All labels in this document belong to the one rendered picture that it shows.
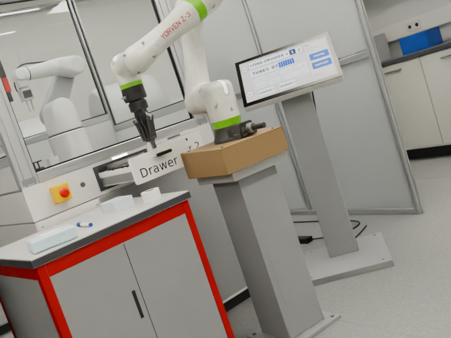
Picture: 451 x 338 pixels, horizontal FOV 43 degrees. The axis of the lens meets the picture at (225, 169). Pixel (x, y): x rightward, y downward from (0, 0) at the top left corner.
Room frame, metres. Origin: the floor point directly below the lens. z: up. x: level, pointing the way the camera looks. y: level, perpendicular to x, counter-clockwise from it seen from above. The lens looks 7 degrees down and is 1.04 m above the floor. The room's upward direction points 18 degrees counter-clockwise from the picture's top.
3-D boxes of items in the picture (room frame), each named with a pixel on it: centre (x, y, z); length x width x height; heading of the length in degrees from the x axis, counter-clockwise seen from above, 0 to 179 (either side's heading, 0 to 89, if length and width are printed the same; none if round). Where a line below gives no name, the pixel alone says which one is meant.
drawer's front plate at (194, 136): (2.80, 0.19, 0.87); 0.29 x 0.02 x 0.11; 128
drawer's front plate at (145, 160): (2.35, 0.24, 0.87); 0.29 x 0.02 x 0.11; 128
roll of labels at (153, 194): (2.11, 0.29, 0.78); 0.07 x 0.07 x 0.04
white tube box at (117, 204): (2.21, 0.44, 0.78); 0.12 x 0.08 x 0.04; 36
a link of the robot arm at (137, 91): (2.32, 0.26, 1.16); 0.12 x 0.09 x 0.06; 128
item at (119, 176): (2.52, 0.37, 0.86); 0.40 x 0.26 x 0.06; 38
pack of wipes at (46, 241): (1.83, 0.60, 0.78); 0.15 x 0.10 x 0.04; 116
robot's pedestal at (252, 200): (2.37, -0.06, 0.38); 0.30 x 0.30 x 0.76; 32
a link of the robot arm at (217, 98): (2.38, -0.06, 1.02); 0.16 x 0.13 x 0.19; 30
